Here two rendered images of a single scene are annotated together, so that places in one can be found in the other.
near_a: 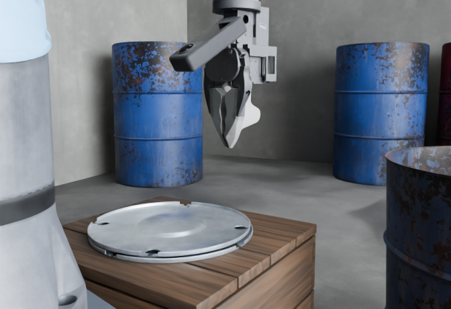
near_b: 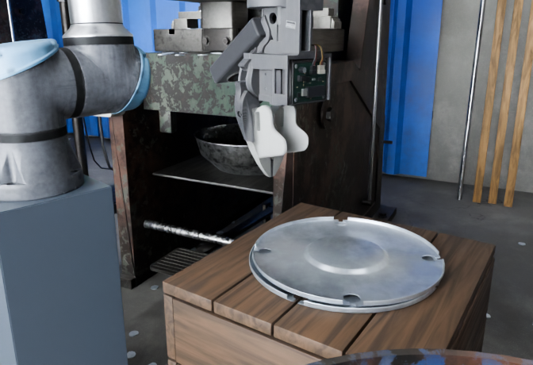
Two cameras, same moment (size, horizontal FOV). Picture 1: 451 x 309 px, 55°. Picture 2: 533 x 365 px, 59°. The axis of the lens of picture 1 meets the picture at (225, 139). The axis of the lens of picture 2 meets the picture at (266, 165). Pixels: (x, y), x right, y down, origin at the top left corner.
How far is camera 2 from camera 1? 0.87 m
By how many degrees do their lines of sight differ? 88
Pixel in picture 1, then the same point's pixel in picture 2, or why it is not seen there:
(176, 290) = (192, 270)
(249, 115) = (270, 143)
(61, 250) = (15, 163)
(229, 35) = (239, 44)
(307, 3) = not seen: outside the picture
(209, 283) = (202, 285)
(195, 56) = (213, 68)
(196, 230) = (326, 267)
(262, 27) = (289, 27)
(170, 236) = (304, 255)
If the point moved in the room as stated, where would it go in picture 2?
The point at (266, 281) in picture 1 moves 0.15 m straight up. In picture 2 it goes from (263, 347) to (263, 237)
